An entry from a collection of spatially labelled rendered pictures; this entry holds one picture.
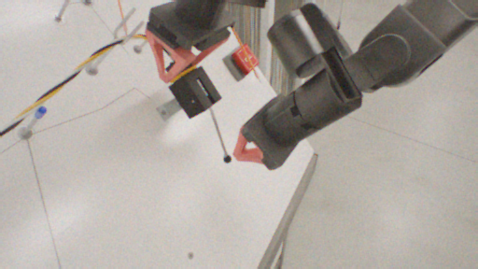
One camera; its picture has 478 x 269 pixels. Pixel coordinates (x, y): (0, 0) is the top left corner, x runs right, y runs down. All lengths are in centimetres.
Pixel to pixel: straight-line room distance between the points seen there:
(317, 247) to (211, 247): 117
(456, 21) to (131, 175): 40
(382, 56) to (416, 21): 4
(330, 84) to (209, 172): 27
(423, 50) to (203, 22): 23
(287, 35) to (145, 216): 30
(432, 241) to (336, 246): 48
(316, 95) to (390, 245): 147
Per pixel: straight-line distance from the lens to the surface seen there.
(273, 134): 39
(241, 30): 105
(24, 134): 42
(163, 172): 48
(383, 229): 181
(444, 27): 33
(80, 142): 44
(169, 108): 50
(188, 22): 39
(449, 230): 197
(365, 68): 32
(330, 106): 34
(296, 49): 36
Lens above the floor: 139
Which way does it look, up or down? 40 degrees down
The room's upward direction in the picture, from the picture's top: straight up
